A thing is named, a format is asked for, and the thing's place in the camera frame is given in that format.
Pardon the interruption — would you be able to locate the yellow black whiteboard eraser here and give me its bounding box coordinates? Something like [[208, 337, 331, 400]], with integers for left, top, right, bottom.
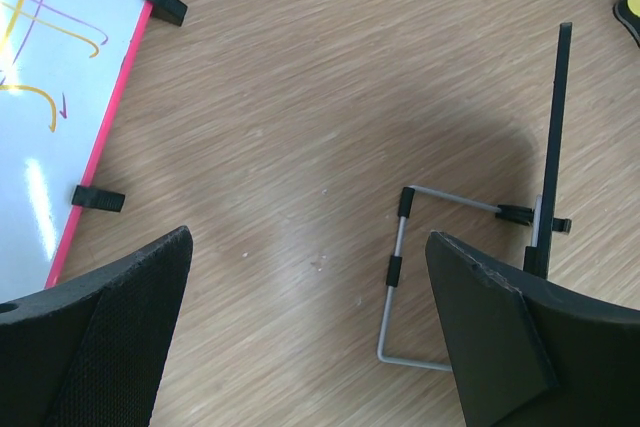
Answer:
[[613, 0, 640, 46]]

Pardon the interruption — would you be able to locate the black whiteboard wire stand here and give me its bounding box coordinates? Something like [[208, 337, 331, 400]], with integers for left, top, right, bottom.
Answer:
[[375, 185, 534, 373]]

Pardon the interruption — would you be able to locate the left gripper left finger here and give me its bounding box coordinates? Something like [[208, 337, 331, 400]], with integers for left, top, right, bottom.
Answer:
[[1, 226, 193, 426]]

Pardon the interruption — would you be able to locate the pink framed whiteboard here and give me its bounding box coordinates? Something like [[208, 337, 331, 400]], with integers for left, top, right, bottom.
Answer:
[[0, 0, 189, 290]]

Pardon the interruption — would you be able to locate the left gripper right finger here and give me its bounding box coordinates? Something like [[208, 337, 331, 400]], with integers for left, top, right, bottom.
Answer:
[[425, 232, 639, 426]]

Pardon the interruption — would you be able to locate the black framed whiteboard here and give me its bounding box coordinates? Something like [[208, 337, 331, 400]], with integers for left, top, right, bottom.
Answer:
[[523, 22, 573, 279]]

